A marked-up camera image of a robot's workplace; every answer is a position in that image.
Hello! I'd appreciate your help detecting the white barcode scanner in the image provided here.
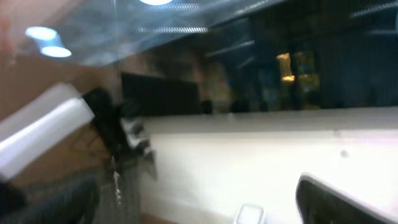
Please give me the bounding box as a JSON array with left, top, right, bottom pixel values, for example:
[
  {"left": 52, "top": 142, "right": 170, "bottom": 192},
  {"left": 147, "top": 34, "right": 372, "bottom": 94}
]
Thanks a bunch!
[{"left": 233, "top": 203, "right": 266, "bottom": 224}]

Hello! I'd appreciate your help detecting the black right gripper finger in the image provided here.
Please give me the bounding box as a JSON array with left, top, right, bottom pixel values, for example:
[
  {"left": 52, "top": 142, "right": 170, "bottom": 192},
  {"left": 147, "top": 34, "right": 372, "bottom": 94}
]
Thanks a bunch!
[{"left": 295, "top": 174, "right": 397, "bottom": 224}]

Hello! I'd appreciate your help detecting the dark grey plastic basket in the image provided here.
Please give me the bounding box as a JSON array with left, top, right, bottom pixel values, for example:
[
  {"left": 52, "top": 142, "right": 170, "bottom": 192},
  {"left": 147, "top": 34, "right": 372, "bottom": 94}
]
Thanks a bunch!
[{"left": 3, "top": 166, "right": 141, "bottom": 224}]

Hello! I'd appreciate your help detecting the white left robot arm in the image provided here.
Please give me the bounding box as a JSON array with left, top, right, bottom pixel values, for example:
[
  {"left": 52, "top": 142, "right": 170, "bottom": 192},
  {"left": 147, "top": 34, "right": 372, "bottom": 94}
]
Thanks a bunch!
[{"left": 1, "top": 83, "right": 158, "bottom": 223}]

